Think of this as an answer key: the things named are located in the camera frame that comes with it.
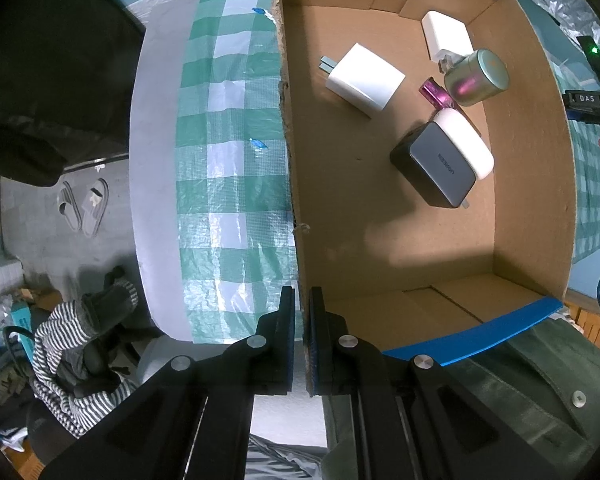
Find purple metallic stick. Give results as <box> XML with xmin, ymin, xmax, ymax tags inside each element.
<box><xmin>419</xmin><ymin>77</ymin><xmax>456</xmax><ymax>111</ymax></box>

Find dark grey charger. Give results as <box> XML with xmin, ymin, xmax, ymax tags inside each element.
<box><xmin>390</xmin><ymin>121</ymin><xmax>477</xmax><ymax>209</ymax></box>

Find large white charger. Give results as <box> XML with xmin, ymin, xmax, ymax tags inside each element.
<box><xmin>320</xmin><ymin>42</ymin><xmax>406</xmax><ymax>120</ymax></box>

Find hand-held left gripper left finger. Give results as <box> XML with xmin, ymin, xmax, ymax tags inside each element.
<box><xmin>40</xmin><ymin>285</ymin><xmax>297</xmax><ymax>480</ymax></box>

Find teal box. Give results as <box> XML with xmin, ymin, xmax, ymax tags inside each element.
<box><xmin>0</xmin><ymin>300</ymin><xmax>33</xmax><ymax>351</ymax></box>

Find grey striped cloth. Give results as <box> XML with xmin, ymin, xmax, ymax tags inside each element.
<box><xmin>245</xmin><ymin>435</ymin><xmax>331</xmax><ymax>480</ymax></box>

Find wooden crate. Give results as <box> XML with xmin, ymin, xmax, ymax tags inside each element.
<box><xmin>562</xmin><ymin>300</ymin><xmax>600</xmax><ymax>361</ymax></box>

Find green checked tablecloth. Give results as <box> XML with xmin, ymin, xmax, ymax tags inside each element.
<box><xmin>176</xmin><ymin>0</ymin><xmax>600</xmax><ymax>346</ymax></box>

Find brown cardboard box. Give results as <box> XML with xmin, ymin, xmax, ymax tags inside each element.
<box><xmin>271</xmin><ymin>0</ymin><xmax>578</xmax><ymax>398</ymax></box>

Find striped garment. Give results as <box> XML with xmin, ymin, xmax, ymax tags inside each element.
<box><xmin>29</xmin><ymin>280</ymin><xmax>140</xmax><ymax>438</ymax></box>

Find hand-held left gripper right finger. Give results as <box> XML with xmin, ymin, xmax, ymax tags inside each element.
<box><xmin>307</xmin><ymin>286</ymin><xmax>581</xmax><ymax>480</ymax></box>

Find white oval case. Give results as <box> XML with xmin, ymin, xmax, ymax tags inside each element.
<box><xmin>432</xmin><ymin>108</ymin><xmax>495</xmax><ymax>181</ymax></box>

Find grey slipper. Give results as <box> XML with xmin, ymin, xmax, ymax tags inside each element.
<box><xmin>81</xmin><ymin>178</ymin><xmax>110</xmax><ymax>238</ymax></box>
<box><xmin>56</xmin><ymin>180</ymin><xmax>83</xmax><ymax>232</ymax></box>

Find black cloth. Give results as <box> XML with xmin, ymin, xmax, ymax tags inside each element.
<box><xmin>0</xmin><ymin>0</ymin><xmax>147</xmax><ymax>188</ymax></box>

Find white cushion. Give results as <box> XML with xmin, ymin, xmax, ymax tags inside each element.
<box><xmin>135</xmin><ymin>335</ymin><xmax>328</xmax><ymax>448</ymax></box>

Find round metal tin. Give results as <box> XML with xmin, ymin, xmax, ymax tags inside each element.
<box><xmin>444</xmin><ymin>48</ymin><xmax>510</xmax><ymax>107</ymax></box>

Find black office chair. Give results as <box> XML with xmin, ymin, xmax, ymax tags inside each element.
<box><xmin>5</xmin><ymin>267</ymin><xmax>161</xmax><ymax>461</ymax></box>

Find small white charger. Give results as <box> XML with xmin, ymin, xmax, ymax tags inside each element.
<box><xmin>421</xmin><ymin>10</ymin><xmax>475</xmax><ymax>73</ymax></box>

